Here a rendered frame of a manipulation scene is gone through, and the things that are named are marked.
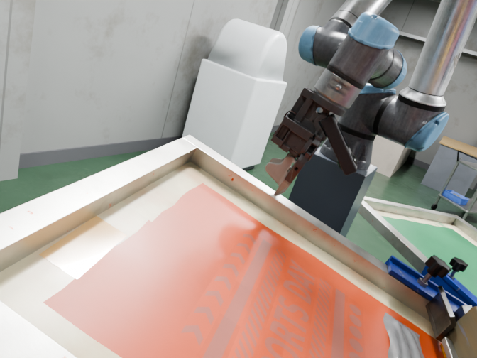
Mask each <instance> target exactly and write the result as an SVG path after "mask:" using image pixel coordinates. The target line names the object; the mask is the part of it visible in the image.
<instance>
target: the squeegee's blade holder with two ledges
mask: <svg viewBox="0 0 477 358"><path fill-rule="evenodd" d="M442 344H443V347H444V351H445V353H446V357H447V358H458V356H457V353H456V350H455V348H454V345H453V342H452V341H451V340H450V339H448V338H447V337H445V338H444V339H443V340H442Z"/></svg>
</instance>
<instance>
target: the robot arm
mask: <svg viewBox="0 0 477 358"><path fill-rule="evenodd" d="M391 1H392V0H346V1H345V3H344V4H343V5H342V6H341V7H340V9H339V10H338V11H337V12H336V13H335V14H334V15H333V16H332V17H331V18H330V19H329V21H328V22H327V23H326V24H325V25H324V27H321V26H310V27H308V28H306V29H305V31H304V32H303V33H302V35H301V37H300V41H299V45H298V50H299V54H300V57H301V58H302V59H303V60H306V61H307V62H309V63H312V64H313V65H315V66H321V67H324V68H326V69H325V70H324V72H323V73H322V75H321V77H320V78H319V79H318V81H317V83H316V85H315V86H314V88H315V89H316V90H314V91H313V90H311V89H310V88H308V87H305V88H304V89H303V90H302V92H301V94H300V96H299V98H298V100H297V101H296V102H295V104H294V106H293V108H292V109H291V110H290V111H288V112H290V113H288V112H287V113H286V114H285V115H284V117H283V121H282V122H281V123H280V126H279V127H278V130H276V131H275V133H274V134H273V137H272V139H271V141H272V142H273V143H275V144H277V145H278V147H279V148H281V149H282V150H284V151H285V152H286V153H287V152H289V153H288V154H287V155H286V157H285V158H284V159H279V158H272V159H271V160H270V161H269V163H268V164H267V165H266V166H265V171H266V172H267V173H268V174H269V176H270V177H271V178H272V179H273V180H274V181H275V182H276V183H277V184H278V186H279V187H278V189H277V190H276V191H275V193H274V196H278V195H280V194H282V193H284V192H285V191H286V190H287V189H288V187H289V186H290V184H291V183H292V181H293V180H294V179H295V177H296V176H297V174H298V173H299V172H300V170H301V169H302V167H303V166H304V164H305V163H306V162H307V161H308V162H309V160H310V159H311V157H312V156H313V155H314V153H315V152H316V150H317V149H318V148H319V146H320V144H321V143H322V142H323V141H324V140H325V139H326V137H327V139H326V141H325V142H324V143H323V144H322V147H321V149H320V152H321V154H323V155H324V156H326V157H327V158H329V159H331V160H333V161H335V162H337V164H338V167H339V168H340V169H342V170H343V172H344V175H350V174H352V173H355V172H356V171H357V169H359V170H368V168H369V166H370V164H371V157H372V150H373V142H374V140H375V137H376V135H378V136H381V137H383V138H384V139H387V140H390V141H392V142H395V143H397V144H400V145H401V146H404V147H405V148H409V149H412V150H414V151H419V152H420V151H424V150H426V149H428V148H429V147H430V146H431V145H432V144H433V143H434V142H435V141H436V139H437V138H438V136H439V135H440V133H441V132H442V131H443V129H444V127H445V126H446V123H447V122H448V119H449V115H448V114H447V113H446V112H444V109H445V107H446V101H445V99H444V93H445V90H446V88H447V85H448V83H449V80H450V79H451V76H452V74H453V72H454V69H455V67H456V64H457V62H458V61H459V58H460V56H461V53H462V51H463V49H464V46H465V44H466V41H467V40H468V37H469V35H470V33H471V30H472V28H473V25H474V23H475V22H476V19H477V0H441V2H440V5H439V8H438V10H437V13H436V16H435V17H434V21H433V23H432V26H431V28H430V31H429V34H428V36H427V39H426V41H425V44H424V47H423V49H422V52H421V54H420V58H419V60H418V62H417V65H416V68H415V71H414V73H413V75H412V78H411V80H410V83H409V86H408V87H407V88H405V89H403V90H401V91H400V93H399V95H398V96H396V95H395V94H396V90H395V89H392V88H394V87H396V86H398V85H399V84H400V83H401V82H402V81H403V79H404V78H405V76H406V73H407V63H406V61H405V59H404V57H403V56H402V53H401V52H400V51H398V50H396V49H394V47H393V46H394V45H395V41H396V40H397V39H398V36H399V34H400V33H399V30H398V29H397V28H396V27H395V26H394V25H393V24H391V23H390V22H388V21H386V20H385V19H384V18H381V17H379V15H380V14H381V13H382V12H383V10H384V9H385V8H386V7H387V5H388V4H389V3H390V2H391ZM318 107H321V108H322V109H323V112H318V111H317V108H318ZM330 112H332V114H329V113H330ZM335 114H336V115H338V116H340V117H339V120H338V121H337V119H336V117H335ZM286 115H287V116H286ZM296 158H297V160H296ZM292 163H294V164H293V165H292ZM291 165H292V166H291Z"/></svg>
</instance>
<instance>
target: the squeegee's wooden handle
mask: <svg viewBox="0 0 477 358"><path fill-rule="evenodd" d="M445 337H447V338H448V339H450V340H451V341H452V342H453V345H454V348H455V350H456V353H457V356H458V358H477V306H474V307H472V308H471V309H470V310H469V311H468V312H467V313H466V314H465V315H464V316H462V317H461V318H460V319H459V320H458V321H457V322H456V326H455V327H454V328H453V329H452V330H451V331H450V332H448V333H447V334H446V335H445Z"/></svg>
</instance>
